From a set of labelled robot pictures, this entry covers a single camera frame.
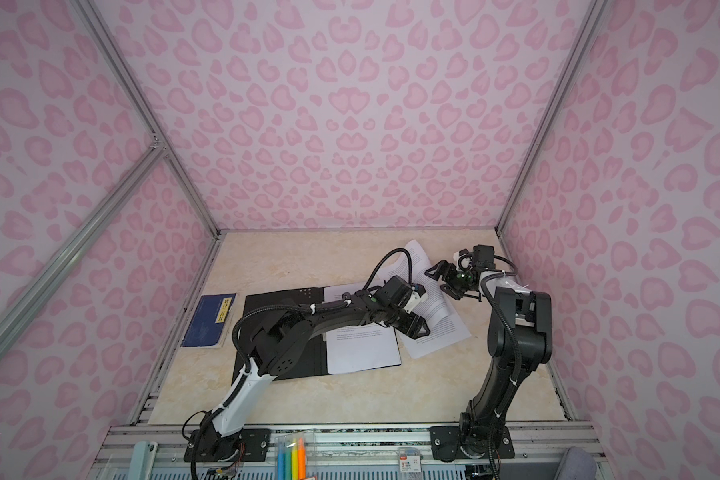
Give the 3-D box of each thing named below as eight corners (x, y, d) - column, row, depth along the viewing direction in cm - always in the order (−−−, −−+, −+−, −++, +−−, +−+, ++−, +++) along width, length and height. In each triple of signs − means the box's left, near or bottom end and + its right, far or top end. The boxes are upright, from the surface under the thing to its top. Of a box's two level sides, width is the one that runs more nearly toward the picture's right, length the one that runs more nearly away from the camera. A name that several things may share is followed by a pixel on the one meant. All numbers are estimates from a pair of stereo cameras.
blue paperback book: (185, 347, 92) (181, 344, 90) (205, 297, 104) (202, 293, 102) (221, 347, 92) (217, 344, 90) (238, 297, 104) (235, 293, 102)
